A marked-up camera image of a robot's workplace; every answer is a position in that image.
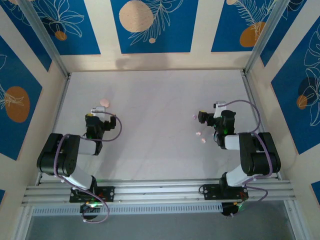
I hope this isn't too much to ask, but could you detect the blue poster white flower outline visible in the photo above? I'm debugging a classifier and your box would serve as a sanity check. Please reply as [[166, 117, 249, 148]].
[[26, 0, 102, 56]]

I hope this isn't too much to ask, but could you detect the blue poster feather orange circle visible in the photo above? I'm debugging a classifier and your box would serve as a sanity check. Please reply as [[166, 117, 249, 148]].
[[211, 0, 275, 53]]

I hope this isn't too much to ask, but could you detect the black controller box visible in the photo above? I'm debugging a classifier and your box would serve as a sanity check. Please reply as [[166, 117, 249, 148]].
[[221, 202, 242, 218], [79, 202, 101, 221]]

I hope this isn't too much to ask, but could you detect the blue poster large beige circle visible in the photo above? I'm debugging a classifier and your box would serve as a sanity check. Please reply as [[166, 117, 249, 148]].
[[110, 0, 200, 55]]

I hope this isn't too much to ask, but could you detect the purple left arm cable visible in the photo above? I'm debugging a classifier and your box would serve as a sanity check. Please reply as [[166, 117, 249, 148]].
[[53, 109, 123, 224]]

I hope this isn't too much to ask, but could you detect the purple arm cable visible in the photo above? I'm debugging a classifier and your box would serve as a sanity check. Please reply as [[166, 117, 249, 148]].
[[53, 109, 123, 224], [218, 99, 274, 218]]

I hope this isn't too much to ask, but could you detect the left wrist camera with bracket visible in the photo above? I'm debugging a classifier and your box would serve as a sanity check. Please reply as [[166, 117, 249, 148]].
[[90, 106, 107, 118]]

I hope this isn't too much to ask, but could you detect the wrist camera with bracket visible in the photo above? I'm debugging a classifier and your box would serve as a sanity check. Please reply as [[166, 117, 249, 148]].
[[90, 106, 107, 118], [213, 100, 227, 119]]

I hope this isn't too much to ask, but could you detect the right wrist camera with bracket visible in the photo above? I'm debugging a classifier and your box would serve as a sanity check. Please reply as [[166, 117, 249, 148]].
[[213, 100, 227, 119]]

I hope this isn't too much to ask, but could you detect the aluminium side rail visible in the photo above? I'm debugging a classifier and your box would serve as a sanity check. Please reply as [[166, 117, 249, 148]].
[[240, 70, 283, 180], [37, 72, 73, 186]]

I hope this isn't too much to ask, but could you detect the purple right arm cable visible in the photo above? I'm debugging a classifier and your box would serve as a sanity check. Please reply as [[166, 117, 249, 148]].
[[218, 99, 274, 218]]

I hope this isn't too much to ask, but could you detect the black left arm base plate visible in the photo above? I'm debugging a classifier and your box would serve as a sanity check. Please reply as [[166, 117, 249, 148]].
[[69, 186, 116, 204]]

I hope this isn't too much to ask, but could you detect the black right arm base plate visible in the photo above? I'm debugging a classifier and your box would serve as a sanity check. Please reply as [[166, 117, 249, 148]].
[[201, 184, 250, 201]]

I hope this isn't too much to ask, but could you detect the aluminium mounting rail beam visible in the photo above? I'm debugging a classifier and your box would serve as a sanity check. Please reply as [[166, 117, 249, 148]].
[[21, 177, 297, 208]]

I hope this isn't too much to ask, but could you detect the aluminium corner post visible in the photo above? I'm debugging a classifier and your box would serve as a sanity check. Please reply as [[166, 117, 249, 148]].
[[17, 0, 71, 79], [242, 0, 288, 76]]

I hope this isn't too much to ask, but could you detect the grey slotted cable duct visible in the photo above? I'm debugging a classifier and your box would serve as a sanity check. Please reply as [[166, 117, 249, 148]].
[[32, 202, 223, 217]]

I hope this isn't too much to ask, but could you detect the aluminium frame leg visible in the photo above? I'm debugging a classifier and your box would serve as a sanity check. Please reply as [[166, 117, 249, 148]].
[[284, 199, 310, 240], [13, 206, 35, 240]]

